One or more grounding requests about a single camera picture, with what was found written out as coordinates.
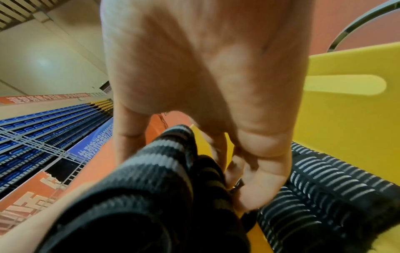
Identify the person's left hand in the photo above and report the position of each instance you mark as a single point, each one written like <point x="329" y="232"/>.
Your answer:
<point x="25" y="232"/>

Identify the person's right hand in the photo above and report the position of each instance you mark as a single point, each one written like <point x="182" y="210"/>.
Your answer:
<point x="206" y="64"/>

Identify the yellow plastic bin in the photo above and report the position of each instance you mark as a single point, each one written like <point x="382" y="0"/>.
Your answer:
<point x="350" y="123"/>

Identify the blue banner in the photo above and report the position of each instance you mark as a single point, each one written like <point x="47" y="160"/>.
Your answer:
<point x="94" y="141"/>

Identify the tiered bleacher seats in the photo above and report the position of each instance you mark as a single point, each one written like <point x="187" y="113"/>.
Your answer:
<point x="37" y="138"/>

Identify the red banner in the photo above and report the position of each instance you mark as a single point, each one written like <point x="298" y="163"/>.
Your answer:
<point x="25" y="202"/>

